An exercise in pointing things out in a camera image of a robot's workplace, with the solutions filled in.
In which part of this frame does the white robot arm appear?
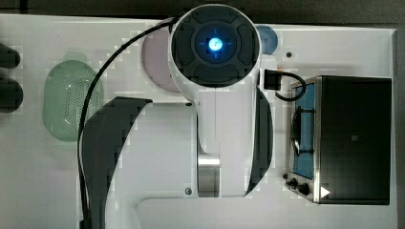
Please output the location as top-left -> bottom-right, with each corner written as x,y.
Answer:
77,4 -> 272,229

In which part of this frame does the lilac round plate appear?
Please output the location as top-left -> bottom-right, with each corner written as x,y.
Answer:
141,29 -> 179,93

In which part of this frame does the blue round bowl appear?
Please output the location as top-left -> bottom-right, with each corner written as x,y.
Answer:
256,25 -> 278,54

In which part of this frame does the black silver toaster oven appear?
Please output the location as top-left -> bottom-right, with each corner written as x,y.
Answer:
284,75 -> 392,205

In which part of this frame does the green perforated colander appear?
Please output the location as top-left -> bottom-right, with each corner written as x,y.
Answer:
42,52 -> 96,142

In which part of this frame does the small black cup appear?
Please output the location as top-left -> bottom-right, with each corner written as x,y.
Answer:
0,44 -> 21,69

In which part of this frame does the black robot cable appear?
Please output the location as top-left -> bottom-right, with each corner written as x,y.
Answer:
76,16 -> 180,229

